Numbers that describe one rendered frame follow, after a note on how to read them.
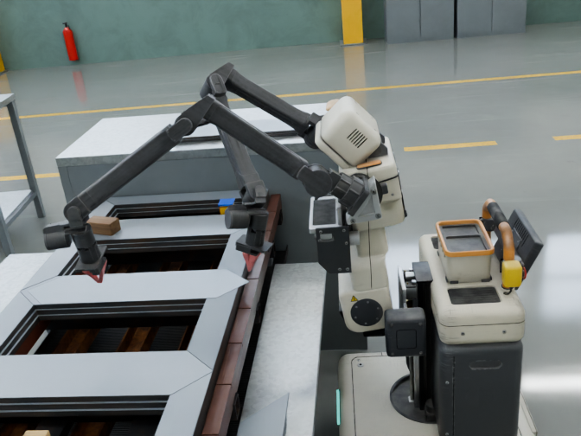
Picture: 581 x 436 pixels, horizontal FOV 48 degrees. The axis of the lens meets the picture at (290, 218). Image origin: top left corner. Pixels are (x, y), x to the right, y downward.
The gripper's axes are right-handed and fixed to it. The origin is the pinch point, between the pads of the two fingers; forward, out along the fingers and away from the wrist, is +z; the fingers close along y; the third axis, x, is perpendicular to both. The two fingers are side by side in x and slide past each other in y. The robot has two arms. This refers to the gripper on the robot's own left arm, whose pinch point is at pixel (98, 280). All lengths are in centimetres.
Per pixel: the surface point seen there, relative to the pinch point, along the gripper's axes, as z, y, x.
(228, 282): 15.6, -15.1, 33.8
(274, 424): 18, 35, 53
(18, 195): 140, -240, -178
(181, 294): 14.6, -8.7, 20.1
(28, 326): 16.7, 2.6, -26.5
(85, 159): 19, -96, -43
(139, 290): 15.8, -12.0, 5.2
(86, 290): 16.5, -12.9, -13.0
